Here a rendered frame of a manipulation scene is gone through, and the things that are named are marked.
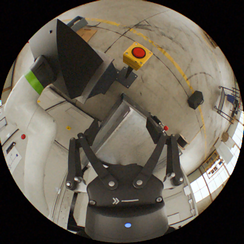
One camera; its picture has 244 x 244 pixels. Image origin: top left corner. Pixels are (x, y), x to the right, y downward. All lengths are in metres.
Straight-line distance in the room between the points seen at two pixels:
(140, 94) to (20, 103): 1.25
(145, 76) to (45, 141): 1.26
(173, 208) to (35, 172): 1.00
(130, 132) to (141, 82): 0.93
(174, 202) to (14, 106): 1.16
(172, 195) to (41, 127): 1.03
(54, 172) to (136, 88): 1.39
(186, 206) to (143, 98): 1.52
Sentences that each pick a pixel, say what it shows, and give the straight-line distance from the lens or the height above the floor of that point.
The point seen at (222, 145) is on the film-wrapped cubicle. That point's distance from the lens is 7.60.
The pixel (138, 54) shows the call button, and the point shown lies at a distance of 0.28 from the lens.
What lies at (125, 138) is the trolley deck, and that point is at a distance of 0.42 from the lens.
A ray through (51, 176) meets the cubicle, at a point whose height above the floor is 1.13.
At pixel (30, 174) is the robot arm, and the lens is 0.36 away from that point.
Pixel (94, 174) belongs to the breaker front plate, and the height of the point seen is 0.98.
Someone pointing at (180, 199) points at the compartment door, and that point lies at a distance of 0.94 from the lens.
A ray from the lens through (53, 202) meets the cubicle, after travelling 0.74.
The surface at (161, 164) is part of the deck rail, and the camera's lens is 0.74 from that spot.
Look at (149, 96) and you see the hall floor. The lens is 1.25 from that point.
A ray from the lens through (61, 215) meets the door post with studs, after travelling 0.78.
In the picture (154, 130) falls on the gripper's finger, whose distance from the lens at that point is 0.16.
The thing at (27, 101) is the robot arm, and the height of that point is 1.06.
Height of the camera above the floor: 1.16
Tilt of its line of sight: 63 degrees down
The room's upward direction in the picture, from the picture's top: 178 degrees counter-clockwise
